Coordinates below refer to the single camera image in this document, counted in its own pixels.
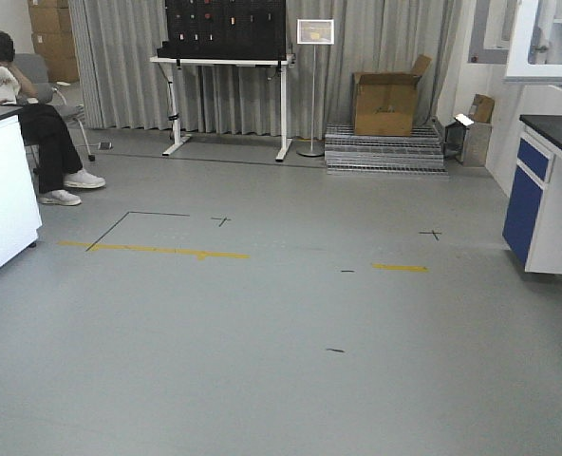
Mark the white glass door cabinet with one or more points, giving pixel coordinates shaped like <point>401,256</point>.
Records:
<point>535,52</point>

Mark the metal box on floor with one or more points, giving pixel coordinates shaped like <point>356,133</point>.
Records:
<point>467,141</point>

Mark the blue white lab cabinet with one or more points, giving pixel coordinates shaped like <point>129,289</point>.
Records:
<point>533,221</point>

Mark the metal grate platform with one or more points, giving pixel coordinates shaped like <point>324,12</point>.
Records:
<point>419,154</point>

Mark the sign stand with frame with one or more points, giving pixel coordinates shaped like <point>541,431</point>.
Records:
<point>314,33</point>

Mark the white standing desk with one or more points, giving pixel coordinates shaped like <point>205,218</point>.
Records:
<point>229,89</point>

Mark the seated person white shirt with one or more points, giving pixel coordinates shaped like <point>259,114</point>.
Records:
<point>60,167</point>

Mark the white lab bench left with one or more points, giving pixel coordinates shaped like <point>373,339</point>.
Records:
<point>19,213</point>

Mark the black pegboard panel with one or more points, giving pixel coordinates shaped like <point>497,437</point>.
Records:
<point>225,30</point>

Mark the grey curtain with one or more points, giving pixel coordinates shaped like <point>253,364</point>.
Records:
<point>114,41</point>

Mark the grey office chair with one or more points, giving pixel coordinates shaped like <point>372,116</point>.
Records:
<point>34,67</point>

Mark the open cardboard box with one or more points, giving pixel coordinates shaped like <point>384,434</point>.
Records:
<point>384,103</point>

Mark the stacked cardboard boxes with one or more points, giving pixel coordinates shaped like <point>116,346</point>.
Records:
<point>52,38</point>

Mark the small cardboard box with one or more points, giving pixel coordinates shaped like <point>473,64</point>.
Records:
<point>481,109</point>

